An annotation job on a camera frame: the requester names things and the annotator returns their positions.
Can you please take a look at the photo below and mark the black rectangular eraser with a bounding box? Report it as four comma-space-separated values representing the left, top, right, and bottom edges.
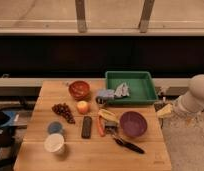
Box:
81, 116, 92, 139

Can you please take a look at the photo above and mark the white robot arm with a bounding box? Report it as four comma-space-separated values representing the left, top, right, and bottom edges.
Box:
157, 74, 204, 118

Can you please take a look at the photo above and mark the green plastic tray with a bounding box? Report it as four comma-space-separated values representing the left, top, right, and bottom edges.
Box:
105, 71, 158, 105

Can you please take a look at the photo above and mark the crumpled grey white cloth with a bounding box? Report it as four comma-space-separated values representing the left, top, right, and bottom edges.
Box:
114, 83, 130, 98

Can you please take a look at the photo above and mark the small grey block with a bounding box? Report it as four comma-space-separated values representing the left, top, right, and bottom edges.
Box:
105, 121, 117, 131

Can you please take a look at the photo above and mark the yellow banana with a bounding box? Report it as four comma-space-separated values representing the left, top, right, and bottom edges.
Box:
98, 109, 119, 123

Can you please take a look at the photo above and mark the orange carrot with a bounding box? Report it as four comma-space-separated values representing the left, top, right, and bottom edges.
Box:
97, 116, 105, 137

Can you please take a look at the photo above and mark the yellow red apple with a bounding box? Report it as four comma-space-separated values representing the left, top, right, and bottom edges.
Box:
77, 101, 89, 114

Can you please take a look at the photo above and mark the red brown bowl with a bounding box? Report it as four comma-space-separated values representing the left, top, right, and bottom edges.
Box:
68, 80, 90, 100

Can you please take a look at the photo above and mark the bunch of dark grapes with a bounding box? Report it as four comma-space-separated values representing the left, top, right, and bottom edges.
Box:
52, 103, 75, 124

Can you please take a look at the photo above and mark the white cup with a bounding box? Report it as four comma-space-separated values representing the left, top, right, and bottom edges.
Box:
44, 133, 65, 155

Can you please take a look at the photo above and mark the dark chair with blue object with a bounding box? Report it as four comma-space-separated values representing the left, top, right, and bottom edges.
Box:
0, 110, 16, 168

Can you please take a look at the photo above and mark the black handled knife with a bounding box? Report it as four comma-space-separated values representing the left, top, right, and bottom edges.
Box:
112, 135, 145, 154

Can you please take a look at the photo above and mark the right window frame post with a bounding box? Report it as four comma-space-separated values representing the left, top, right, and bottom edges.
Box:
139, 0, 155, 33

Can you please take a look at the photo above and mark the window frame post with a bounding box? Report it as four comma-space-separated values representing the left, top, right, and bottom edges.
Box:
75, 0, 87, 33
139, 0, 155, 33

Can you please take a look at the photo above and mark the left window frame post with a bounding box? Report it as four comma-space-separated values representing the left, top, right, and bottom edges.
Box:
75, 0, 87, 33

